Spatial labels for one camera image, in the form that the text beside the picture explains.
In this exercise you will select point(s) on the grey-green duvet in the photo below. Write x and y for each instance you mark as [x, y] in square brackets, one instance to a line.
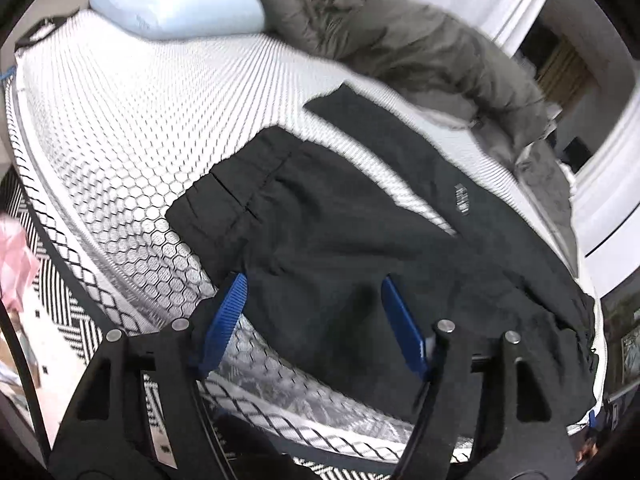
[390, 35]

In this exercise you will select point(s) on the black pants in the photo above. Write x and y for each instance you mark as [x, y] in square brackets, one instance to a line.
[325, 220]

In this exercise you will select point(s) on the white hexagon-pattern mattress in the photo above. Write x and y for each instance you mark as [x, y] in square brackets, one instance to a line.
[150, 135]

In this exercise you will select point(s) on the dark shelf unit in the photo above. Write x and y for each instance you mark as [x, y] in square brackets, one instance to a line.
[622, 340]

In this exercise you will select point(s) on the light blue pillow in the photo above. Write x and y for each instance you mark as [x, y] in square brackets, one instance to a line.
[175, 5]

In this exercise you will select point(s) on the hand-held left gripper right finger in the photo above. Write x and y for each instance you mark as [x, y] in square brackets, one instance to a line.
[402, 327]

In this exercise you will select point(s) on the black and white patterned rug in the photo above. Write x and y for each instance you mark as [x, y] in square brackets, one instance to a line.
[55, 310]

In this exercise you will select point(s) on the white wardrobe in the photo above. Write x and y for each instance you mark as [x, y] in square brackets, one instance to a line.
[610, 175]

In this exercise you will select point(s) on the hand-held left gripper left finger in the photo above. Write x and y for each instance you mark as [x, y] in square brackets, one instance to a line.
[225, 322]

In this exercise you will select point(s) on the pink cloth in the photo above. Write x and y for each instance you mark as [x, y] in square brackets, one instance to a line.
[15, 260]

